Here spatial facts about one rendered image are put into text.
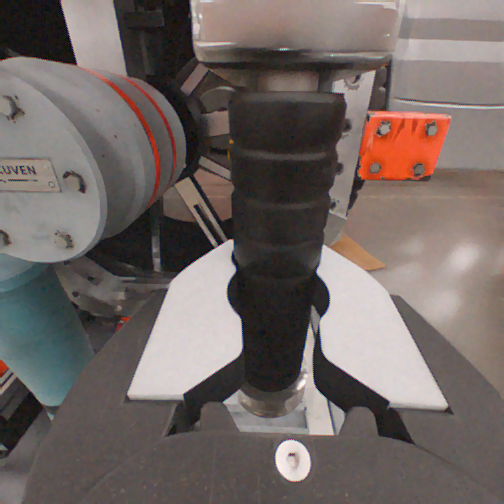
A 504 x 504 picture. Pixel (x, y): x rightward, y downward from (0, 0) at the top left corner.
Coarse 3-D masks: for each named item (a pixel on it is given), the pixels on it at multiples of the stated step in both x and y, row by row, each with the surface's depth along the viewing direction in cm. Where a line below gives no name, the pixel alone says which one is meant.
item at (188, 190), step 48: (0, 0) 30; (48, 0) 35; (0, 48) 32; (48, 48) 41; (144, 48) 31; (192, 96) 35; (192, 144) 41; (192, 192) 41; (144, 240) 55; (192, 240) 58
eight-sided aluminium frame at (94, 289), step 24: (360, 96) 25; (360, 120) 26; (360, 144) 27; (336, 192) 30; (336, 216) 31; (336, 240) 33; (72, 264) 42; (96, 264) 44; (72, 288) 39; (96, 288) 41; (120, 288) 43; (144, 288) 44; (96, 312) 41; (120, 312) 41
